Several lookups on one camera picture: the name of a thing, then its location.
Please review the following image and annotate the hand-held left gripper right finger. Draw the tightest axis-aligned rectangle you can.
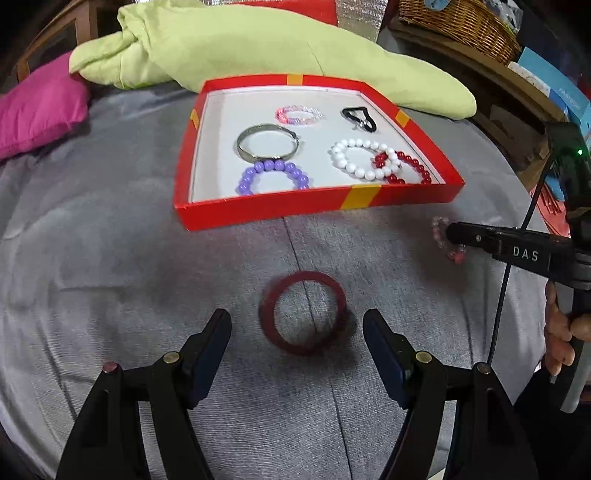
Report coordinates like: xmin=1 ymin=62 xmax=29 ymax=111
xmin=362 ymin=308 xmax=541 ymax=480

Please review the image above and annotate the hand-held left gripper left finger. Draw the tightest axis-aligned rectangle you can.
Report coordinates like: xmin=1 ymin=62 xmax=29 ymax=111
xmin=55 ymin=308 xmax=232 ymax=480

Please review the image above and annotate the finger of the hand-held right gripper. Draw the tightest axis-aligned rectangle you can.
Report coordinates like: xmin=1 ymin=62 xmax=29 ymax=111
xmin=445 ymin=222 xmax=573 ymax=278

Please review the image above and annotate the dark red bangle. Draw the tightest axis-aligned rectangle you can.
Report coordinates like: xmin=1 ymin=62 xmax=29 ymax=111
xmin=257 ymin=271 xmax=349 ymax=356

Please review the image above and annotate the red bead bracelet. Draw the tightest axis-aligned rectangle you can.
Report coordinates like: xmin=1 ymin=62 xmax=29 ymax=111
xmin=374 ymin=148 xmax=432 ymax=186

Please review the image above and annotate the white bead bracelet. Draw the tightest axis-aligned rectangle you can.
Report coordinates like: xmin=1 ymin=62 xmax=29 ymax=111
xmin=330 ymin=138 xmax=402 ymax=181

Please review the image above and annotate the purple bead bracelet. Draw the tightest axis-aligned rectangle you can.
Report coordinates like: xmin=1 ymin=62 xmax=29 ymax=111
xmin=236 ymin=159 xmax=309 ymax=195

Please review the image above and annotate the black hair tie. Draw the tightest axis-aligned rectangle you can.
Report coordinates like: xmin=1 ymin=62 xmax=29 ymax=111
xmin=342 ymin=106 xmax=376 ymax=130

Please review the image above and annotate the silver metal bangle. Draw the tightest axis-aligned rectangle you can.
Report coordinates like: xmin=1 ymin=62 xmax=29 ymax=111
xmin=237 ymin=124 xmax=300 ymax=162

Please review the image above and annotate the red shallow cardboard box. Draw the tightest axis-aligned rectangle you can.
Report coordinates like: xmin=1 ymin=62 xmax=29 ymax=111
xmin=174 ymin=74 xmax=465 ymax=232

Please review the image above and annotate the pink and clear bead bracelet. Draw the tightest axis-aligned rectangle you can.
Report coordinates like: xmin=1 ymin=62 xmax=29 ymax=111
xmin=276 ymin=105 xmax=324 ymax=126

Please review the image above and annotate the person's right hand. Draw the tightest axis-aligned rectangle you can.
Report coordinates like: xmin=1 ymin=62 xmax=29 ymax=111
xmin=544 ymin=284 xmax=591 ymax=376

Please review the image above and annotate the blue cardboard box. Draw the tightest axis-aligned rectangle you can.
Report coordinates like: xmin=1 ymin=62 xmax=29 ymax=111
xmin=508 ymin=46 xmax=591 ymax=134

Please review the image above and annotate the grey blanket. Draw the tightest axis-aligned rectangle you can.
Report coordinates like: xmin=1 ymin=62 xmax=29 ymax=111
xmin=0 ymin=83 xmax=559 ymax=480

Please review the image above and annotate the wooden side table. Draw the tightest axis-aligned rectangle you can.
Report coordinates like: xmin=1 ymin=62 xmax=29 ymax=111
xmin=388 ymin=18 xmax=573 ymax=195

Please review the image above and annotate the person's dark clothing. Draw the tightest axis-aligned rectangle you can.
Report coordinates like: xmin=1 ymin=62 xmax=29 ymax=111
xmin=515 ymin=364 xmax=591 ymax=480

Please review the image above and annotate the wicker basket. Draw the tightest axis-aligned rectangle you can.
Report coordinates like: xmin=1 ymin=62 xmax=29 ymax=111
xmin=398 ymin=0 xmax=522 ymax=65

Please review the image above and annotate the silver insulated bag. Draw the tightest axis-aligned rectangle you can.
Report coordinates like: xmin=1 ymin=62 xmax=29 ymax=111
xmin=335 ymin=0 xmax=386 ymax=44

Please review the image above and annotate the light green quilt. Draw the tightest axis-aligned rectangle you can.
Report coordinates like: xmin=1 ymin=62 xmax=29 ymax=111
xmin=69 ymin=0 xmax=477 ymax=121

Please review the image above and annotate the red cushion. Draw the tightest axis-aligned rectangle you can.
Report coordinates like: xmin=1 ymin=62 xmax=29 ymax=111
xmin=235 ymin=0 xmax=338 ymax=24

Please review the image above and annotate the magenta pillow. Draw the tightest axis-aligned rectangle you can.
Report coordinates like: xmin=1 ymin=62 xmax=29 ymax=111
xmin=0 ymin=51 xmax=90 ymax=160

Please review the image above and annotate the wooden column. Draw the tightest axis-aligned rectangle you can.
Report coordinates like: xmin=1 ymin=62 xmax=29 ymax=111
xmin=16 ymin=0 xmax=121 ymax=84

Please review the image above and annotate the black cable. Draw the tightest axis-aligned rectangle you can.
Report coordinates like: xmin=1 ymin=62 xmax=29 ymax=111
xmin=487 ymin=152 xmax=555 ymax=370

